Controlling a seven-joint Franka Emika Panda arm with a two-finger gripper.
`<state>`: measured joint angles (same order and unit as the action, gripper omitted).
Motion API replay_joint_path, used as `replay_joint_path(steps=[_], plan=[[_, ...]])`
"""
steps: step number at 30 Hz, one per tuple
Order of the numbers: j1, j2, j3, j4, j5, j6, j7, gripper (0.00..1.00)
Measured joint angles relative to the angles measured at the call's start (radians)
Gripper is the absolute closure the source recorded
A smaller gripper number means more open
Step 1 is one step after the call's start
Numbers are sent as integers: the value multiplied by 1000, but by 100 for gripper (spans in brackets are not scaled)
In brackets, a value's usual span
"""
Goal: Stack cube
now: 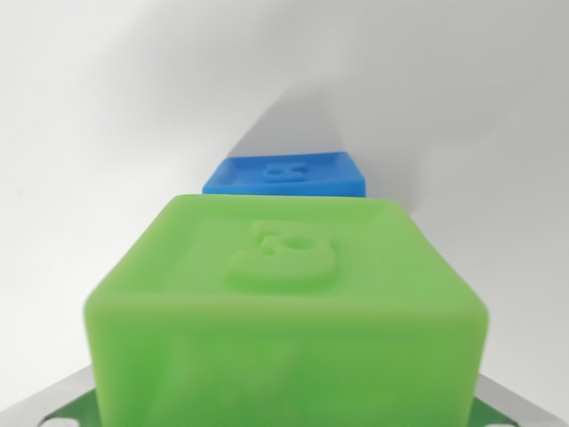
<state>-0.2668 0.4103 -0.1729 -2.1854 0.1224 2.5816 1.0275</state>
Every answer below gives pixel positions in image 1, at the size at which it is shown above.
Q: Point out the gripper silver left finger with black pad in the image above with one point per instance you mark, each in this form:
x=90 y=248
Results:
x=58 y=400

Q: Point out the blue letter cube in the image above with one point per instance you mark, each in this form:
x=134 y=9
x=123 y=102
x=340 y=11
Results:
x=338 y=178

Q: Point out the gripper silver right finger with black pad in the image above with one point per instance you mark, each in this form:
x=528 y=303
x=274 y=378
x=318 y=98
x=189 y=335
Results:
x=524 y=402

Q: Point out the green letter cube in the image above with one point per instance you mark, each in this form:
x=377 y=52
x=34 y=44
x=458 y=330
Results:
x=284 y=320

